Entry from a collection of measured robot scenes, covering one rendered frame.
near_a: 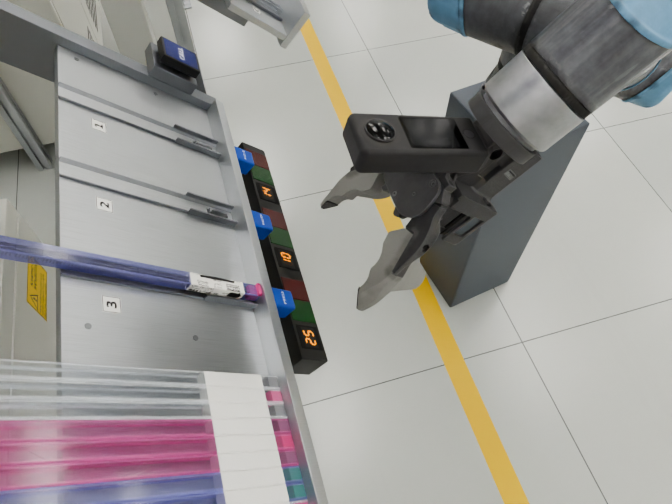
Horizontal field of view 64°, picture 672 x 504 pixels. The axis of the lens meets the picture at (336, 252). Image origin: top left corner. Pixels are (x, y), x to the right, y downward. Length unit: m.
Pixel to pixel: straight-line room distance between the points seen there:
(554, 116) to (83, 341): 0.40
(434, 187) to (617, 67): 0.16
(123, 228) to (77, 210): 0.04
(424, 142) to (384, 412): 0.91
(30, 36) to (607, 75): 0.57
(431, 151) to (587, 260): 1.19
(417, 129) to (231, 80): 1.57
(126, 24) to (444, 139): 0.67
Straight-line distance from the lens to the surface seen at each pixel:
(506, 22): 0.56
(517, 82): 0.45
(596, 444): 1.38
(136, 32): 1.02
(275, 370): 0.53
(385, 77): 1.97
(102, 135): 0.62
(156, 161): 0.63
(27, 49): 0.72
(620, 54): 0.45
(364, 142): 0.42
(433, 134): 0.45
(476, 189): 0.51
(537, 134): 0.45
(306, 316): 0.63
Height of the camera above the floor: 1.22
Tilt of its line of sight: 56 degrees down
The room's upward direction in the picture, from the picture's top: straight up
